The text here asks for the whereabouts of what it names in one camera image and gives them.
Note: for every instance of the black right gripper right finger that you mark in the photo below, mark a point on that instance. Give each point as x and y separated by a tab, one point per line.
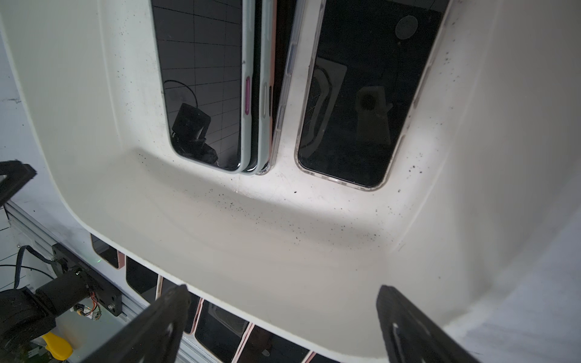
410	336

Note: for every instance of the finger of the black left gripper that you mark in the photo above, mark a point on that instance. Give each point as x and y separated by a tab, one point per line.
14	176

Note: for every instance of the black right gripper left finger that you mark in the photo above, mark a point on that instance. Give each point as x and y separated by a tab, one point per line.
153	336

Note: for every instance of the white plastic storage box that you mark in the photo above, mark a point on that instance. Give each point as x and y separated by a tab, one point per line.
478	222

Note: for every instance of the aluminium mounting rail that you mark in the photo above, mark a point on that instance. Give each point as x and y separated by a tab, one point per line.
42	240

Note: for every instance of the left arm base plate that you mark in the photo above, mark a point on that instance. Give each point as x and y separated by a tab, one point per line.
107	294

